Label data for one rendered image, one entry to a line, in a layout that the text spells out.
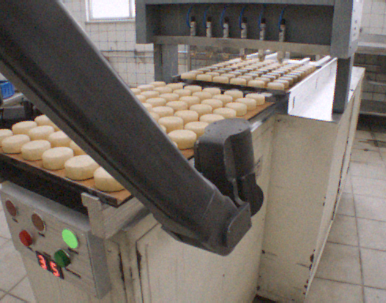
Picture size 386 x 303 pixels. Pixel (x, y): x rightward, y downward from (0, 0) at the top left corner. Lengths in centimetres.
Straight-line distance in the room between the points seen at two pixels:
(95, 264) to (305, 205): 77
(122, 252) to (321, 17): 85
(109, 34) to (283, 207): 434
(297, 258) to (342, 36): 75
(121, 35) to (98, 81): 482
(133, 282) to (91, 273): 7
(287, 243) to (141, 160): 101
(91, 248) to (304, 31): 85
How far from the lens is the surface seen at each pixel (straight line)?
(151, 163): 29
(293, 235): 123
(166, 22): 129
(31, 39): 22
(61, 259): 59
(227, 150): 39
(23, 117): 84
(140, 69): 497
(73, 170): 50
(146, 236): 54
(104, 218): 47
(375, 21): 433
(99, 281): 58
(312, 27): 109
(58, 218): 55
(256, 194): 44
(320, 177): 110
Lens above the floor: 113
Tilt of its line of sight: 23 degrees down
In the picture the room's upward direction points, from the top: straight up
